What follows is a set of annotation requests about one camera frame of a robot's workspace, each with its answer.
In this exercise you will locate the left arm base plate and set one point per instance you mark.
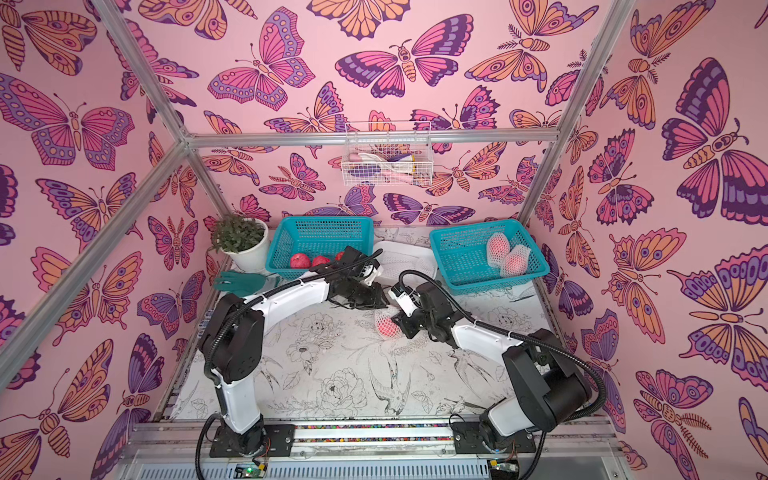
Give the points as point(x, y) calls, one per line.
point(252, 441)

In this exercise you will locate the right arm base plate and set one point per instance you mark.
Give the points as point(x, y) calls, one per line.
point(475, 437)

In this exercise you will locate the white plastic tray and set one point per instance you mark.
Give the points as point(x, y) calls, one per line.
point(397, 257)

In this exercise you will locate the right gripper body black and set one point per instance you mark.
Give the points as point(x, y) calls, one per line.
point(405, 322)

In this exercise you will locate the green garden glove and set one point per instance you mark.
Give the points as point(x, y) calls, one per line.
point(239, 283)

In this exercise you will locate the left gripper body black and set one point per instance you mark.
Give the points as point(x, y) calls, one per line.
point(364, 297)

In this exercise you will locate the left teal plastic basket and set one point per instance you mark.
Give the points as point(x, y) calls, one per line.
point(316, 236)

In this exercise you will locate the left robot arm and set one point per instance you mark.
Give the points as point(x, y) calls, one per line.
point(232, 342)

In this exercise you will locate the potted green plant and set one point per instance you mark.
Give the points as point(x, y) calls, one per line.
point(244, 240)

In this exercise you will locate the right teal plastic basket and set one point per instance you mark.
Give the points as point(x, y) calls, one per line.
point(475, 258)

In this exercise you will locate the teal plastic basket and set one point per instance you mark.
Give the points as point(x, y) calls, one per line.
point(475, 258)
point(316, 236)

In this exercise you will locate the white wire wall basket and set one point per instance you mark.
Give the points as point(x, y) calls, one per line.
point(385, 152)

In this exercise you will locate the aluminium front rail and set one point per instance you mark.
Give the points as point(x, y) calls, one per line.
point(415, 448)

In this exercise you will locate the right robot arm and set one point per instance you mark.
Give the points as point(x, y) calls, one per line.
point(550, 385)

